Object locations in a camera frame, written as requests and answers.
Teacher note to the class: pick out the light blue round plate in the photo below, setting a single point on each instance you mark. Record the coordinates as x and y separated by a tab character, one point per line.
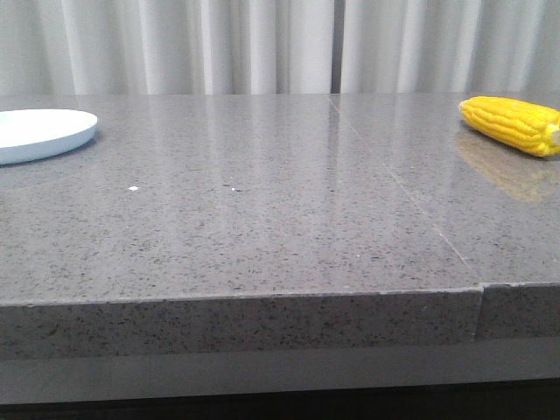
33	134

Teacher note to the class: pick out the yellow corn cob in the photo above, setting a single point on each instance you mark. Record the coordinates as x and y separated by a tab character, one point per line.
527	127

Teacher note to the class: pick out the white pleated curtain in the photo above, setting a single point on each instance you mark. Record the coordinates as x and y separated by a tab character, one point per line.
270	47

